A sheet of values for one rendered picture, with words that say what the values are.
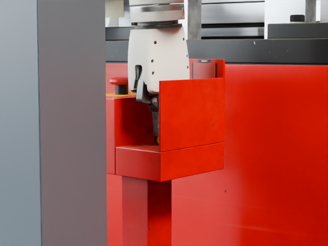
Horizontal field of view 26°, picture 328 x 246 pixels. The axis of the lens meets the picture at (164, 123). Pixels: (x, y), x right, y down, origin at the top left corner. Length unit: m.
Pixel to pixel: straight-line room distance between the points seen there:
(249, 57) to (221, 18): 0.47
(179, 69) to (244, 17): 0.66
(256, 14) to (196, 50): 0.39
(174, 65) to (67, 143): 0.28
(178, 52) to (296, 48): 0.26
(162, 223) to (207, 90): 0.23
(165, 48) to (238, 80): 0.28
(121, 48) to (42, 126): 0.66
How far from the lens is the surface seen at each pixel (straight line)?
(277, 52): 1.29
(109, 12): 1.63
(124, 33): 1.54
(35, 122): 0.83
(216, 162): 1.16
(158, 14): 1.06
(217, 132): 1.15
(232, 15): 1.76
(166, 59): 1.08
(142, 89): 1.07
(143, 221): 1.16
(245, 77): 1.32
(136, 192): 1.16
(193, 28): 1.54
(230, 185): 1.36
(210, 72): 1.17
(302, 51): 1.28
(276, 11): 1.43
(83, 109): 0.92
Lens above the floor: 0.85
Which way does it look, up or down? 6 degrees down
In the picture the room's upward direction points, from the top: straight up
